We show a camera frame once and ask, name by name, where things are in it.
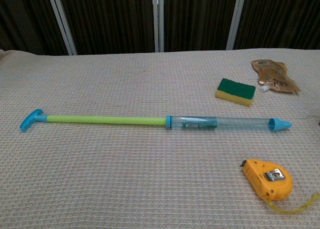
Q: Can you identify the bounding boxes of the green and blue long stick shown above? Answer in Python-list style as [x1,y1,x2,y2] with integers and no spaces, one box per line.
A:
[19,108,293,133]

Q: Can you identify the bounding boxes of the beige woven tablecloth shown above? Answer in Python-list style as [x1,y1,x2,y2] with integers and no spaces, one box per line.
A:
[0,48,320,229]

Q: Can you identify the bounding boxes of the green yellow scrub sponge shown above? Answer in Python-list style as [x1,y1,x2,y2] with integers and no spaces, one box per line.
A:
[215,77,257,107]

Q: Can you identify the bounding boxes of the dark pleated screen panel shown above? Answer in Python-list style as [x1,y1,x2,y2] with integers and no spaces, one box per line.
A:
[0,0,69,56]
[233,0,320,50]
[162,0,238,52]
[56,0,156,55]

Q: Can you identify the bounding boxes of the brown spouted sauce pouch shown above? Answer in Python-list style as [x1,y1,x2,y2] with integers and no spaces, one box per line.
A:
[251,59,302,94]

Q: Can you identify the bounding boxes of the yellow tape measure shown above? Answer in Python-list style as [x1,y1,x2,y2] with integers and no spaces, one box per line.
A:
[240,158,320,214]

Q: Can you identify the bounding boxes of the white screen frame post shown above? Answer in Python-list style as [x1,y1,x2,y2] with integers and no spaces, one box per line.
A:
[151,0,165,53]
[45,0,78,56]
[225,0,248,51]

